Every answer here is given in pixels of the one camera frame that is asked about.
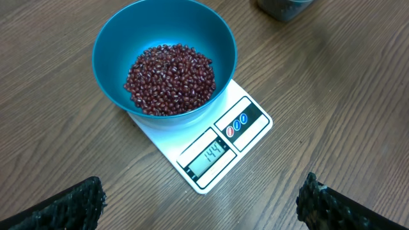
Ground clear plastic bean container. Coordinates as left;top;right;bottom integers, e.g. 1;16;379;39
257;0;314;22

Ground white digital kitchen scale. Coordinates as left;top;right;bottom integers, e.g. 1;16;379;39
130;80;273;194

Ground teal blue bowl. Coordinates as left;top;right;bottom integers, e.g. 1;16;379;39
92;0;238;122

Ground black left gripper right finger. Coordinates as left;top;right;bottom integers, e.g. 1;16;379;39
296;172;408;230

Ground red beans in bowl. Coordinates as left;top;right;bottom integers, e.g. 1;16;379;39
123;43;217;116

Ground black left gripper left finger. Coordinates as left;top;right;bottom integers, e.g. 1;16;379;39
1;176;107;230

